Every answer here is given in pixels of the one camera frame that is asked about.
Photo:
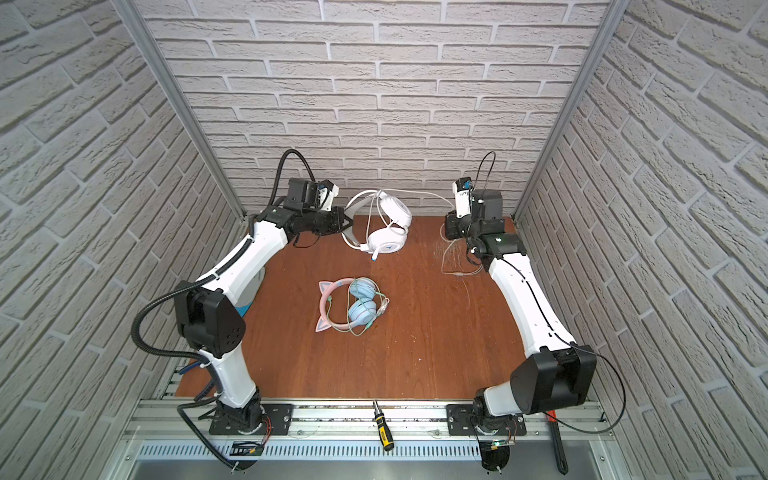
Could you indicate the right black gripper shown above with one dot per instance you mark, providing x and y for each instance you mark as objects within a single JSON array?
[{"x": 455, "y": 224}]

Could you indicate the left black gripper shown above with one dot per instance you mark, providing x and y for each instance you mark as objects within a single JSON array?
[{"x": 342, "y": 222}]

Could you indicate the white headphones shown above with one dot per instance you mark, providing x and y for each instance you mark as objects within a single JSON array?
[{"x": 387, "y": 226}]

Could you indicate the pink blue cat-ear headphones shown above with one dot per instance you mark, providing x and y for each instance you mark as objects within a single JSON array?
[{"x": 366, "y": 303}]

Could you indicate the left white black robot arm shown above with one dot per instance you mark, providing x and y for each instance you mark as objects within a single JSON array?
[{"x": 210, "y": 311}]

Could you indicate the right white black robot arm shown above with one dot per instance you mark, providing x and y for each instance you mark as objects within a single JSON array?
[{"x": 557, "y": 372}]

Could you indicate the yellow black screwdriver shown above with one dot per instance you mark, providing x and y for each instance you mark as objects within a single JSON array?
[{"x": 384, "y": 432}]

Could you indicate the red pipe wrench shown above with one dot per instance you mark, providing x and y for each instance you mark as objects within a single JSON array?
[{"x": 558, "y": 447}]

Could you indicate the small black electronics board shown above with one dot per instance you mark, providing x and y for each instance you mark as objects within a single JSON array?
[{"x": 246, "y": 449}]

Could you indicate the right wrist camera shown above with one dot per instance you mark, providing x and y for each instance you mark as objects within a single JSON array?
[{"x": 462, "y": 189}]

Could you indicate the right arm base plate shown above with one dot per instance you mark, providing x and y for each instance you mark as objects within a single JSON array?
[{"x": 468, "y": 420}]

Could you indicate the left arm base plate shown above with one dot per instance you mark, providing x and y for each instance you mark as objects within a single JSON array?
[{"x": 253, "y": 419}]

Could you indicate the blue handled pliers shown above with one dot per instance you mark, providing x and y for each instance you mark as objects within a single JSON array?
[{"x": 210, "y": 386}]

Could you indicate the aluminium frame rail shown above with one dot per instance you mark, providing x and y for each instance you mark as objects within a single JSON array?
[{"x": 315, "y": 420}]

